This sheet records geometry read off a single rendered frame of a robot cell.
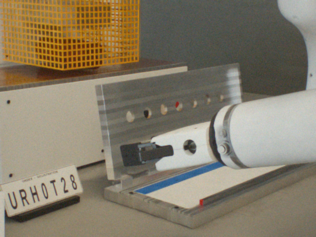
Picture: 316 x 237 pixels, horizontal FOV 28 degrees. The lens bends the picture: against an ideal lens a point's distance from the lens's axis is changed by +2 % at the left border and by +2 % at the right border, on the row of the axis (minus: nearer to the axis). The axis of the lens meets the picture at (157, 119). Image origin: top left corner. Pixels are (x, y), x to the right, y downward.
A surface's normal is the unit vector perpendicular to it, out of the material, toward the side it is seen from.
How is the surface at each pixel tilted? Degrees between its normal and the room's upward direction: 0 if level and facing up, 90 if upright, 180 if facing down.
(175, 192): 0
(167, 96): 78
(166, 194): 0
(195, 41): 90
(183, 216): 90
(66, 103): 90
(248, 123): 68
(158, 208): 90
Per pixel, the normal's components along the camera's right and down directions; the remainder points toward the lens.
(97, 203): 0.02, -0.98
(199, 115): 0.74, -0.04
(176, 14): -0.60, 0.16
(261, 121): -0.69, -0.25
